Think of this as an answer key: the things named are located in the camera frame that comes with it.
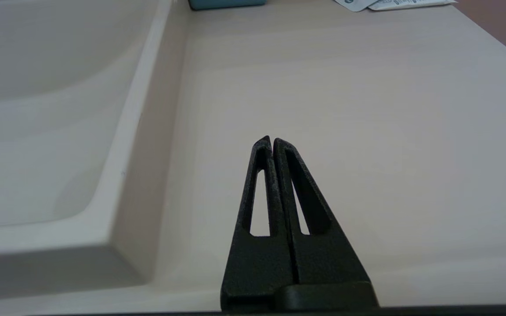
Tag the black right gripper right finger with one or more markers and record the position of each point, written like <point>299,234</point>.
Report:
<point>327,263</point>

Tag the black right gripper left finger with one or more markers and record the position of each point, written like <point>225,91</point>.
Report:
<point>257,263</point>

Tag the white sink basin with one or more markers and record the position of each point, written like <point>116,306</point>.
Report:
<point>37,153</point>

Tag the white printed leaflet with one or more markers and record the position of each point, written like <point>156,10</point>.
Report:
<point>356,4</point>
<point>415,3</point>

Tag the blue soap dish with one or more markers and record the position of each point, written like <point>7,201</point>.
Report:
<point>226,3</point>

